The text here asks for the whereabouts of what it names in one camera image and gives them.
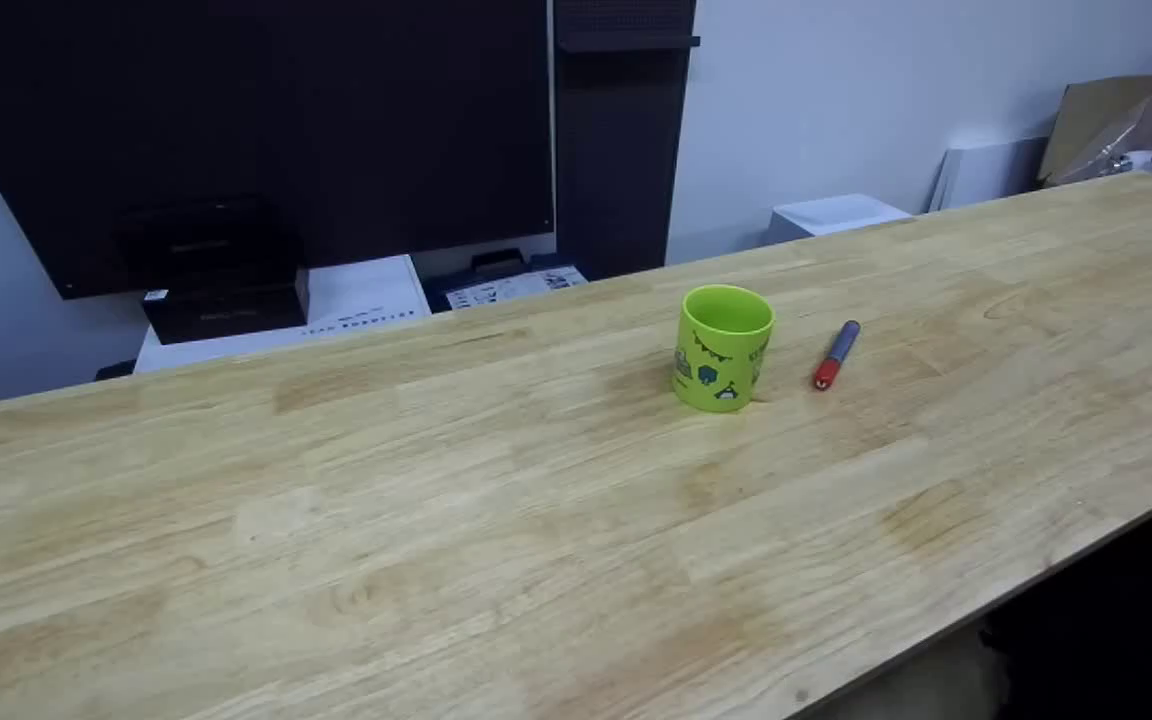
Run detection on black printer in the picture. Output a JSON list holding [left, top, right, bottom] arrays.
[[117, 197, 307, 344]]

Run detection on large black board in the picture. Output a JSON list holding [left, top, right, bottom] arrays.
[[0, 0, 552, 297]]

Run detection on white paper booklet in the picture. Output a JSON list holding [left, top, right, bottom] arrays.
[[442, 266, 589, 308]]

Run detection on red and grey marker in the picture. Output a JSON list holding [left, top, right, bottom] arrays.
[[812, 319, 860, 393]]

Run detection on white box with print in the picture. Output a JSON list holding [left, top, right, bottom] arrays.
[[132, 257, 428, 376]]

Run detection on white leaning panel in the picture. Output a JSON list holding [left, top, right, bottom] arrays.
[[927, 135, 1042, 214]]

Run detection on brown cardboard box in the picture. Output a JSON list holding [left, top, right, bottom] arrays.
[[1035, 76, 1152, 184]]

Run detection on green plastic mug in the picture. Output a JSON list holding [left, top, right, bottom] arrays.
[[673, 284, 774, 413]]

